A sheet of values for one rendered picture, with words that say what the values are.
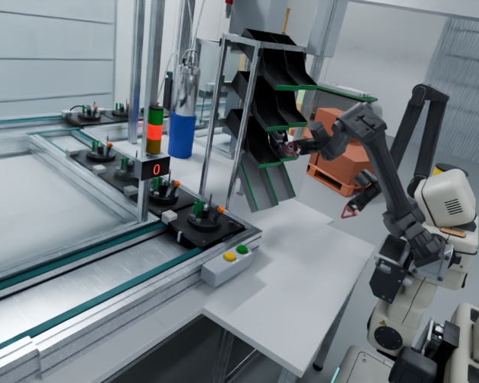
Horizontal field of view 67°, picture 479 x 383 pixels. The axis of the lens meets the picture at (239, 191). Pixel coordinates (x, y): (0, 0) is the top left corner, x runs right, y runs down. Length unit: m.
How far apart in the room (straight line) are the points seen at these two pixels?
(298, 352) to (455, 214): 0.66
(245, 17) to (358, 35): 6.30
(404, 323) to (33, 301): 1.25
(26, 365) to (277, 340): 0.68
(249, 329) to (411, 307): 0.63
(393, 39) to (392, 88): 0.97
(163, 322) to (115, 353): 0.16
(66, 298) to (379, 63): 8.01
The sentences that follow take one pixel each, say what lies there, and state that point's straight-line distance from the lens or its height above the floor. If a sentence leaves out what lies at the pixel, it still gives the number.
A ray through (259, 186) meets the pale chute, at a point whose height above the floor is 1.06.
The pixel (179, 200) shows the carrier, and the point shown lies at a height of 0.97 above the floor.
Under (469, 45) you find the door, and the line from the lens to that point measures 8.37.
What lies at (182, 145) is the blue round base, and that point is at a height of 0.95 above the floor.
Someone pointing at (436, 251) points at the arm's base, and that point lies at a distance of 1.25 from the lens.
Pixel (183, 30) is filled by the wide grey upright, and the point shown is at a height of 1.58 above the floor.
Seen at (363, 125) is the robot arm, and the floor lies 1.53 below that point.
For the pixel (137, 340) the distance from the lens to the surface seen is 1.15.
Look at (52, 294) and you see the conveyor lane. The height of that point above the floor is 0.92.
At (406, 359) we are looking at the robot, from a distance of 1.55.
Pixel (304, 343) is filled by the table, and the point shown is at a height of 0.86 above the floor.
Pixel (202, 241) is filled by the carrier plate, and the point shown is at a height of 0.97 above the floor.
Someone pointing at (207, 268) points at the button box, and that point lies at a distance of 1.25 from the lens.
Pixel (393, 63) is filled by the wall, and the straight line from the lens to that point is 8.55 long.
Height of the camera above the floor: 1.73
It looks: 25 degrees down
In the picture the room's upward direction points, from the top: 11 degrees clockwise
